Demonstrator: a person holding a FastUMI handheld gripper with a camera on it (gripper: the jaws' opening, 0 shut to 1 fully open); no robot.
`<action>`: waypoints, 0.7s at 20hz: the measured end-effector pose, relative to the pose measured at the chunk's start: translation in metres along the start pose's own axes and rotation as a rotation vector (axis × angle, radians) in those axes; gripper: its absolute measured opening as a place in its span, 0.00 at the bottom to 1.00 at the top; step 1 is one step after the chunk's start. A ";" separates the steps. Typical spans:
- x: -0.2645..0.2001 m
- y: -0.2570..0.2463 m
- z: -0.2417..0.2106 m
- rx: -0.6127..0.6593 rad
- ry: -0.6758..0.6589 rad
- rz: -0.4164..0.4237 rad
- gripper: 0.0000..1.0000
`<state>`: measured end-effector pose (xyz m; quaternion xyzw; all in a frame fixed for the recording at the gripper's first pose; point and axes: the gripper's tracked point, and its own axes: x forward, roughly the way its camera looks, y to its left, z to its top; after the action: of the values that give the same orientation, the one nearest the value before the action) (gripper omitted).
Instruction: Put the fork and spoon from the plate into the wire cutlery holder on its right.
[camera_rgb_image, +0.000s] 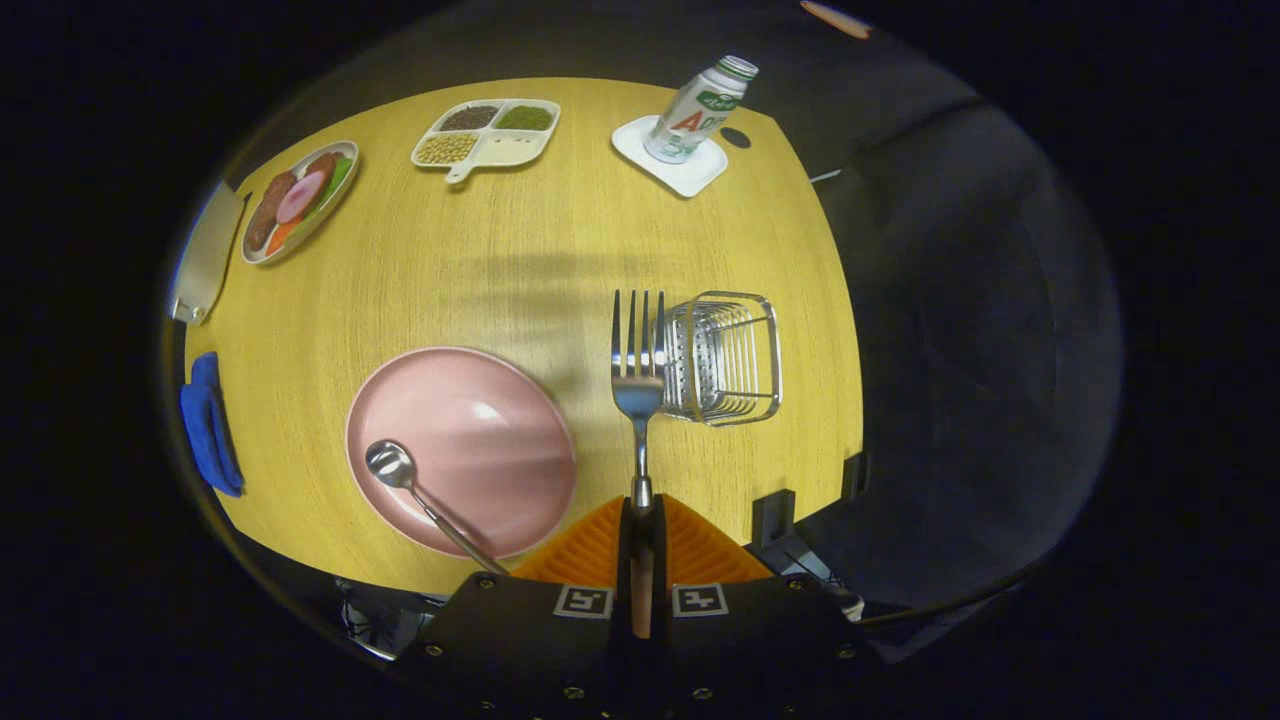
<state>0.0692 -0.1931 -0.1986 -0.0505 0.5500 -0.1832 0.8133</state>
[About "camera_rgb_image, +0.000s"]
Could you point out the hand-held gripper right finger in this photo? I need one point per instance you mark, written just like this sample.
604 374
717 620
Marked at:
740 640

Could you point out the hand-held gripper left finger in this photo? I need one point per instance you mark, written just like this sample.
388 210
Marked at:
540 640

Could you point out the pink round plate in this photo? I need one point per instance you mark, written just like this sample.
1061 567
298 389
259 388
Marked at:
480 450

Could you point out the blue cloth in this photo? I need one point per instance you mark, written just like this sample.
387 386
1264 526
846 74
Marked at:
210 430

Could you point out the white square coaster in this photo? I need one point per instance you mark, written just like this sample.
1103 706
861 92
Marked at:
685 175

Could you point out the orange carrot piece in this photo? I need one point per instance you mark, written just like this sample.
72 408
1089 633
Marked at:
280 238

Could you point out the white oval food plate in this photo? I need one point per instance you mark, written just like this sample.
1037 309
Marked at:
335 205

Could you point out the white divided bean tray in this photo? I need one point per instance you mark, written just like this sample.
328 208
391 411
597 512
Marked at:
500 150

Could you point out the black table grommet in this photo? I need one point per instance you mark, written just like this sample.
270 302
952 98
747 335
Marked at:
735 138

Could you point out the pink ham slice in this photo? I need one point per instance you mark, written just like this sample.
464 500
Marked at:
300 197

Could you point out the green vegetable piece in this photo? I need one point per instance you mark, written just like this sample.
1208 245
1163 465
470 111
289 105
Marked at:
338 178

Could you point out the large brown meat piece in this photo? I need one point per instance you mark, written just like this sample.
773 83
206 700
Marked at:
268 212

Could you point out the white toaster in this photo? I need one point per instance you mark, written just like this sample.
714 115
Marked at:
205 255

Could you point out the small brown meat piece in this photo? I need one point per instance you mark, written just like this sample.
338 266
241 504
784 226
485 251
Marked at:
322 165

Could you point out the white plastic bottle green cap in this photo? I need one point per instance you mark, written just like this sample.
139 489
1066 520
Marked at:
695 110

